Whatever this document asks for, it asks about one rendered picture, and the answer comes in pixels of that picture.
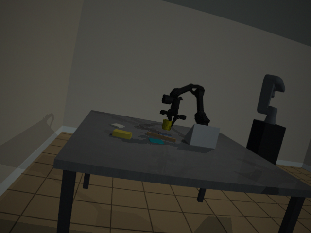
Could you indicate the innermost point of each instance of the olive yellow rectangular block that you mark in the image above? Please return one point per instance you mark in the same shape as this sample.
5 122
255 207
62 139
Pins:
122 134

